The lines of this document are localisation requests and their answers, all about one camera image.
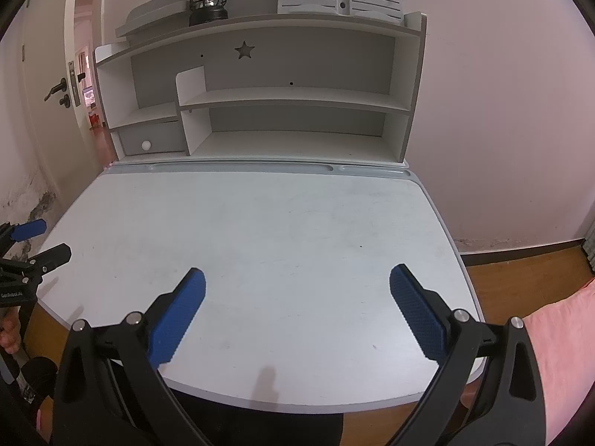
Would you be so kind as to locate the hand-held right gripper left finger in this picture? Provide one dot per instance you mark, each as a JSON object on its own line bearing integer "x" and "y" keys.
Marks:
{"x": 179, "y": 316}

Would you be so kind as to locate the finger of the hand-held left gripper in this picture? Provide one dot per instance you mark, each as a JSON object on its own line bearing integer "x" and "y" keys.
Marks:
{"x": 51, "y": 255}
{"x": 29, "y": 229}

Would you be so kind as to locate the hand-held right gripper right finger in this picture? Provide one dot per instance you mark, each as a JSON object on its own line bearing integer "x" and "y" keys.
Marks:
{"x": 418, "y": 311}

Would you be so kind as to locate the person's left hand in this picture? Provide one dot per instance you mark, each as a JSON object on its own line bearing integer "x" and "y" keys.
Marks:
{"x": 9, "y": 334}

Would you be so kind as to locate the black door lock knob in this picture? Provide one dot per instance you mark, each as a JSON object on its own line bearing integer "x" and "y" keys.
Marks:
{"x": 65, "y": 101}

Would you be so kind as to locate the grey drawer with white knob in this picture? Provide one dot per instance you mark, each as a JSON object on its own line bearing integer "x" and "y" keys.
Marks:
{"x": 153, "y": 139}

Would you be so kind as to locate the pink blanket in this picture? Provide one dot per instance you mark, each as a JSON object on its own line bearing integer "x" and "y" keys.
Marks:
{"x": 567, "y": 357}

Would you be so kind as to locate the white door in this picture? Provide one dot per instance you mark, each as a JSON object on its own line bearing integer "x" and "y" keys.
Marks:
{"x": 46, "y": 32}

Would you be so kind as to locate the white grey desk hutch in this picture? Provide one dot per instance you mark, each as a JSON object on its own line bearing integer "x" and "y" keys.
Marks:
{"x": 302, "y": 69}

